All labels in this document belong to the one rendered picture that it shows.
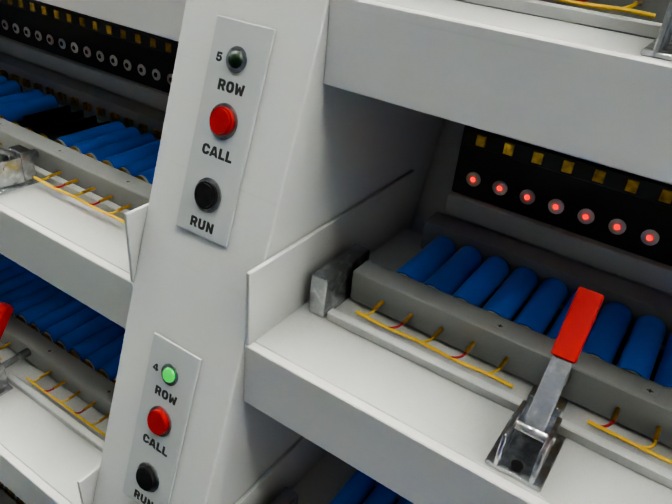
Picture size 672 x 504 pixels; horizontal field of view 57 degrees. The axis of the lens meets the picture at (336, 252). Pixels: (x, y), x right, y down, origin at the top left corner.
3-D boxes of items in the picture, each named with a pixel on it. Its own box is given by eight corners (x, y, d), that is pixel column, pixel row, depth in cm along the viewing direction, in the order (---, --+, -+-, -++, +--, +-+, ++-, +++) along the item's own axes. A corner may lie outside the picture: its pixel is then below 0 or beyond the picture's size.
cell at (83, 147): (142, 148, 58) (83, 168, 53) (129, 142, 59) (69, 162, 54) (141, 129, 57) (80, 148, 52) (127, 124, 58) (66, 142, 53)
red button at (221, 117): (226, 139, 34) (233, 110, 34) (205, 131, 35) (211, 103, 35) (238, 140, 35) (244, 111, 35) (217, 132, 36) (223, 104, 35)
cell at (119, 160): (174, 161, 56) (115, 183, 51) (159, 155, 57) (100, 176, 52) (173, 141, 55) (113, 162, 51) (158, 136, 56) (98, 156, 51)
